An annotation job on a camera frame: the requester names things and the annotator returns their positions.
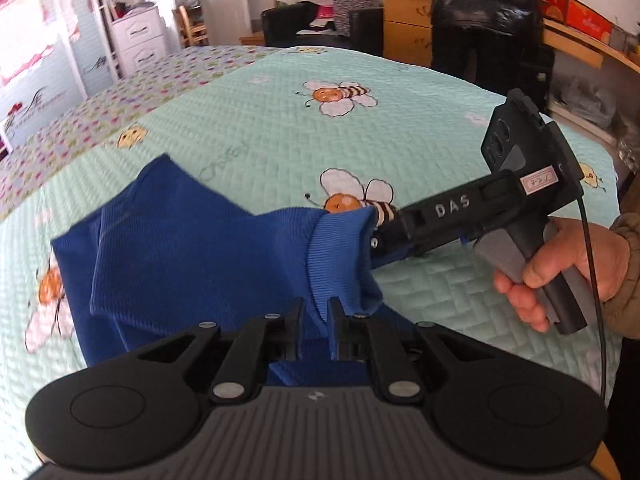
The mint quilted bee bedspread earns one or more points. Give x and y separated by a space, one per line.
258 125

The black armchair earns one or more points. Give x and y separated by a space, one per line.
291 26

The wooden chair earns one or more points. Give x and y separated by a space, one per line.
191 34

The white drawer cabinet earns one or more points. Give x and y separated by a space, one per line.
139 39

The black puffer jacket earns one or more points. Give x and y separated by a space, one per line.
500 39

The blue knit sweater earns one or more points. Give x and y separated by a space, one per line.
167 253

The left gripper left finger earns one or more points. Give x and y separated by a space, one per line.
243 370

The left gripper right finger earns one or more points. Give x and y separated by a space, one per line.
363 338

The sliding door wardrobe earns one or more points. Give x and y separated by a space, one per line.
55 54

